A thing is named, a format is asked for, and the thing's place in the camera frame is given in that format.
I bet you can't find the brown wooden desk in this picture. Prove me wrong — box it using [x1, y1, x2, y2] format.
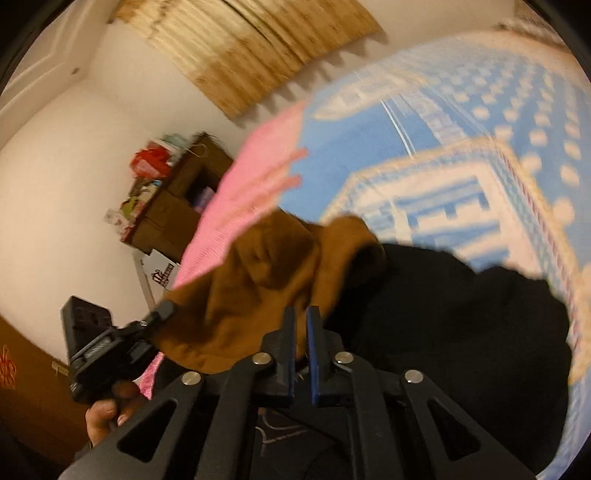
[122, 131, 236, 261]

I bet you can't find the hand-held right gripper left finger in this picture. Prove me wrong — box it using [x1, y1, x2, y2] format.
[58, 305, 296, 480]

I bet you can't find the red gift bag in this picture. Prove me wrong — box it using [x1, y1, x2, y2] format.
[131, 145, 169, 178]

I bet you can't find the white paper shopping bag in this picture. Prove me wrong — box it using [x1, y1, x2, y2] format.
[141, 249, 182, 291]

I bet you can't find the brown wooden door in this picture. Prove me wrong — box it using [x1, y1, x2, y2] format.
[0, 314, 93, 446]

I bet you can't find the beige window curtain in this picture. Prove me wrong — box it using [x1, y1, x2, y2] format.
[111, 0, 384, 118]

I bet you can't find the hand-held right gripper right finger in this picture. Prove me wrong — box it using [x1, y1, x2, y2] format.
[305, 305, 536, 480]

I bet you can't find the bed with pink-blue cover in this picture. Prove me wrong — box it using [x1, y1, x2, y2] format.
[139, 28, 591, 480]

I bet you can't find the person's left hand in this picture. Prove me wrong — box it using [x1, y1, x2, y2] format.
[85, 381, 148, 446]

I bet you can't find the black hooded jacket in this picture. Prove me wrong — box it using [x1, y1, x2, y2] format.
[150, 215, 578, 480]

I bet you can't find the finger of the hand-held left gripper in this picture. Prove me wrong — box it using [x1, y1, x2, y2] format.
[120, 299, 177, 343]

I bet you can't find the purple printed box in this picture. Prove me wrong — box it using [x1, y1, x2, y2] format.
[194, 185, 218, 213]

